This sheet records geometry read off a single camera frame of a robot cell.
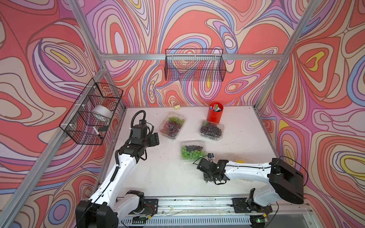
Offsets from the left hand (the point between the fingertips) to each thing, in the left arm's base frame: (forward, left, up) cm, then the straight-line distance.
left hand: (153, 136), depth 81 cm
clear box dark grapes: (+13, -37, -12) cm, 41 cm away
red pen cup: (+24, -40, -6) cm, 47 cm away
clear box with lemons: (-7, -51, -14) cm, 53 cm away
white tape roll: (+6, +26, +15) cm, 30 cm away
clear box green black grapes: (-2, -23, -14) cm, 26 cm away
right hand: (-18, -34, -19) cm, 43 cm away
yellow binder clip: (+39, -12, -15) cm, 44 cm away
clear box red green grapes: (+17, -9, -11) cm, 22 cm away
